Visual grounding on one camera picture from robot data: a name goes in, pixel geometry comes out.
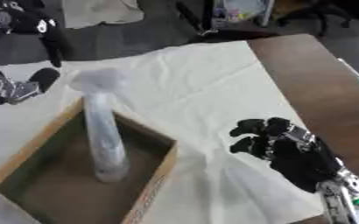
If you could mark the tan cardboard box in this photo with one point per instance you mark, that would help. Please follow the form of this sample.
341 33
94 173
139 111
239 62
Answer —
60 186

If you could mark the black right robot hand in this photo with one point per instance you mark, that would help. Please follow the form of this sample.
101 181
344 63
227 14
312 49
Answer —
297 160

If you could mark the black tripod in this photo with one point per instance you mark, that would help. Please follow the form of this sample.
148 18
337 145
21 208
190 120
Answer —
195 17

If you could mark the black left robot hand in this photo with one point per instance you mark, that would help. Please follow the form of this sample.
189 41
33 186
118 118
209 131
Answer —
19 20

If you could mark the white cloth bag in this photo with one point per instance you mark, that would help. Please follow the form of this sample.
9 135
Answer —
103 11

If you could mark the black chair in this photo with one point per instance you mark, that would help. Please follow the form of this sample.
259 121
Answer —
320 13

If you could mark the clear plastic bottle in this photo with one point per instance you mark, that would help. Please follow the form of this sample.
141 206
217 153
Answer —
105 137

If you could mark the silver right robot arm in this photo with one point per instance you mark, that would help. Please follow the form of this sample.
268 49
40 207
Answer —
348 198

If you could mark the colourful printed bag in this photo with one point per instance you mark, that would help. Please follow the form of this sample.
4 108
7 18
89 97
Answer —
238 11

